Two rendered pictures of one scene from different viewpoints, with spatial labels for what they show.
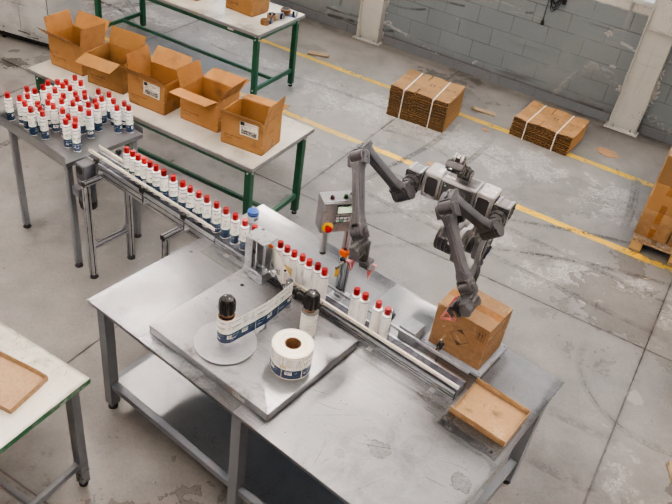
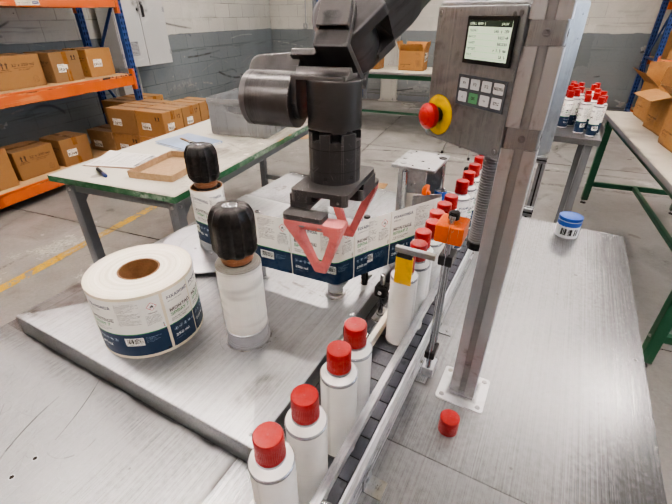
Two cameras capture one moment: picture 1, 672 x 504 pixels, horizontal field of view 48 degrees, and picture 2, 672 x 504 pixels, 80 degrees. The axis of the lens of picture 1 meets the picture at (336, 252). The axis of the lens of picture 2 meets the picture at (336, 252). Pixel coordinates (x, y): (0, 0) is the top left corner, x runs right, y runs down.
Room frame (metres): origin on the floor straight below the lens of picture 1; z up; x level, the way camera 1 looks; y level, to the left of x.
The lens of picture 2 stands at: (2.85, -0.56, 1.46)
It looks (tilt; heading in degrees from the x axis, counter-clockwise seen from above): 31 degrees down; 85
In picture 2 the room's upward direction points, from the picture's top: straight up
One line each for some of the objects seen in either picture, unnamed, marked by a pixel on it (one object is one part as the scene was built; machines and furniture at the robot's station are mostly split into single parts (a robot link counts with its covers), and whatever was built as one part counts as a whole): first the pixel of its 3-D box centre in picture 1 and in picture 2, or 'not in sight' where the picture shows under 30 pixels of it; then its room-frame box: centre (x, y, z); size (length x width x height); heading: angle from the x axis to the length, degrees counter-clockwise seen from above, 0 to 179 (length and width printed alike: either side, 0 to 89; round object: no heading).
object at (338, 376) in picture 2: (363, 308); (338, 400); (2.89, -0.18, 0.98); 0.05 x 0.05 x 0.20
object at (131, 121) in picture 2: not in sight; (155, 131); (1.24, 4.12, 0.32); 1.20 x 0.83 x 0.64; 153
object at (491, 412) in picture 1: (490, 410); not in sight; (2.45, -0.84, 0.85); 0.30 x 0.26 x 0.04; 57
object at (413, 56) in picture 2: not in sight; (413, 55); (4.45, 5.45, 0.96); 0.43 x 0.42 x 0.37; 151
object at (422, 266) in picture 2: (316, 278); (413, 286); (3.07, 0.08, 0.98); 0.05 x 0.05 x 0.20
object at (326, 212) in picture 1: (335, 212); (493, 78); (3.13, 0.03, 1.38); 0.17 x 0.10 x 0.19; 112
